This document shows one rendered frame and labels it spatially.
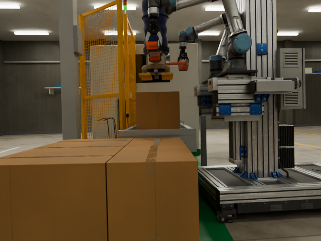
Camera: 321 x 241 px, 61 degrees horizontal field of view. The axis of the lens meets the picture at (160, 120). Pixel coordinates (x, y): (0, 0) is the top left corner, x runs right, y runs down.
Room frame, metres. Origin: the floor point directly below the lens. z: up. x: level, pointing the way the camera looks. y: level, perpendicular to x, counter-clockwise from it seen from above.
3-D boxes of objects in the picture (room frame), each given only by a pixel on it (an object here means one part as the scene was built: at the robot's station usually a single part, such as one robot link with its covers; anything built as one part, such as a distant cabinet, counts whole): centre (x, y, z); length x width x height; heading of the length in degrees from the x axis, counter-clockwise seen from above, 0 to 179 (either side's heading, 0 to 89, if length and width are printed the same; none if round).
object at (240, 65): (1.98, -0.56, 1.09); 0.15 x 0.15 x 0.10
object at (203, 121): (3.02, -0.47, 0.50); 0.07 x 0.07 x 1.00; 0
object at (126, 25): (4.22, 0.44, 1.05); 1.17 x 0.10 x 2.10; 0
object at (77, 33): (3.20, 0.94, 1.62); 0.20 x 0.05 x 0.30; 0
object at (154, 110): (2.78, 0.02, 0.75); 0.60 x 0.40 x 0.40; 179
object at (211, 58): (2.48, -0.52, 1.20); 0.13 x 0.12 x 0.14; 162
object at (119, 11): (3.45, 0.74, 1.05); 0.87 x 0.10 x 2.10; 52
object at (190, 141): (2.44, 0.03, 0.48); 0.70 x 0.03 x 0.15; 90
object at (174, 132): (2.44, 0.03, 0.58); 0.70 x 0.03 x 0.06; 90
